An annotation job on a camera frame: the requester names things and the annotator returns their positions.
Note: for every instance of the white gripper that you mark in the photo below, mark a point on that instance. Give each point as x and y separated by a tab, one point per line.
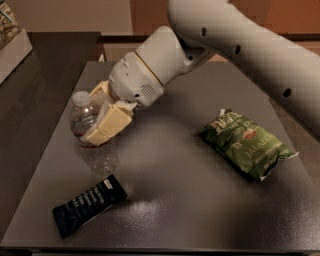
133	79

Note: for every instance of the clear plastic water bottle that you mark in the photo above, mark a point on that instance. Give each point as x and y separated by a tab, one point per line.
102	159

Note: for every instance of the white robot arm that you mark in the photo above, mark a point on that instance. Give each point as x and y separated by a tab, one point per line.
198	30

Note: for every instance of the dark blue rxbar wrapper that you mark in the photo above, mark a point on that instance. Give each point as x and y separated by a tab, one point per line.
83	208

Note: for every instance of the dark side table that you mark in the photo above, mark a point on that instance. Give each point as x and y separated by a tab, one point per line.
32	100

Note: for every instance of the white box of snacks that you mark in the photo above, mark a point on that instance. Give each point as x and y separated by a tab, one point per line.
15	44

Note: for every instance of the green jalapeno chips bag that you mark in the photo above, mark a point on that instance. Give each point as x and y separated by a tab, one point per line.
249	148

